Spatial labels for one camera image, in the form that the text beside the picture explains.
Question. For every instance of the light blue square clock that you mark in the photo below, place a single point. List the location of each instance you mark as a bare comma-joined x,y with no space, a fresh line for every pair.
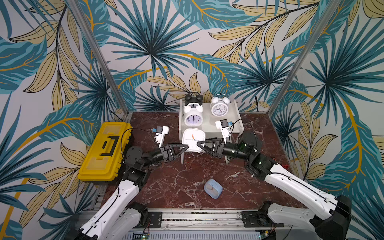
213,188

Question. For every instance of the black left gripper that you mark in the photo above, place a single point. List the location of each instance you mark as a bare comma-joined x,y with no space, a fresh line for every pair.
167,152

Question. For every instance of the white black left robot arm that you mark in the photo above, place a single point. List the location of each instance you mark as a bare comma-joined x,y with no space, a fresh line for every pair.
118,215

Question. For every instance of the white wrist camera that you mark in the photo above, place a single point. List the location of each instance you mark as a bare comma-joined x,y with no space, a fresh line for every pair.
160,133
225,128

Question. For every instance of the black twin-bell alarm clock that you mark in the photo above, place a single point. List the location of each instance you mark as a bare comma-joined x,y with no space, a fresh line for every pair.
193,98

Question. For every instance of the aluminium corner post right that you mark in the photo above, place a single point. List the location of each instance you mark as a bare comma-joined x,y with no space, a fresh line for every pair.
319,27

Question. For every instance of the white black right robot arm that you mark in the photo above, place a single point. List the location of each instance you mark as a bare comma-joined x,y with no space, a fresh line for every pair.
332,215

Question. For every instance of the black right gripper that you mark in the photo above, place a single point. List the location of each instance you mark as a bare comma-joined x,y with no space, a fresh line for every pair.
219,148

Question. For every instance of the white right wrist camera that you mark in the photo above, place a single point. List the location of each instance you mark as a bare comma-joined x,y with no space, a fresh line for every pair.
225,128

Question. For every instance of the aluminium corner post left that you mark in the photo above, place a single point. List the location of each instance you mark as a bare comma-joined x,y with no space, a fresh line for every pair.
94,46

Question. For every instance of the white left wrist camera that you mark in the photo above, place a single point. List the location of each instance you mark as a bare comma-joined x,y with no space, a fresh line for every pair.
160,133

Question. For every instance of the yellow black toolbox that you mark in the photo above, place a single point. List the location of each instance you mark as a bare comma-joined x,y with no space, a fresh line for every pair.
104,159

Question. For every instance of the aluminium corner post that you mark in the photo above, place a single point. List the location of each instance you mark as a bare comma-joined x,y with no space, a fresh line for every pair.
319,27
94,46

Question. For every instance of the white square alarm clock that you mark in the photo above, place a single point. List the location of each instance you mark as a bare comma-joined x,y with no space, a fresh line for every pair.
191,136

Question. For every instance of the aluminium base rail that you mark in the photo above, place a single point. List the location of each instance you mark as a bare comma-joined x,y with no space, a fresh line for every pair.
281,223

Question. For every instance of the white twin-bell alarm clock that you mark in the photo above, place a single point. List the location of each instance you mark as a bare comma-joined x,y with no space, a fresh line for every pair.
193,115

